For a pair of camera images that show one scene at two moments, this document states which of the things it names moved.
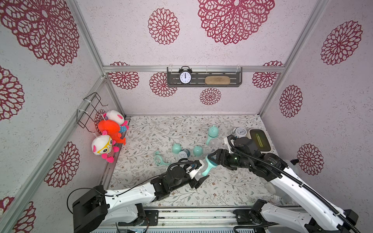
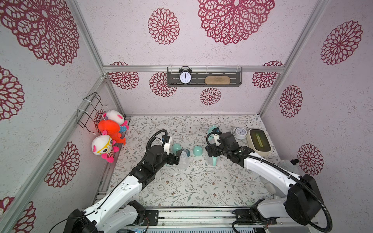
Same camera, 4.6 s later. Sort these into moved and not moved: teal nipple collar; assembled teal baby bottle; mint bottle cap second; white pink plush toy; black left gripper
Moved: black left gripper
Not moved: assembled teal baby bottle; mint bottle cap second; teal nipple collar; white pink plush toy
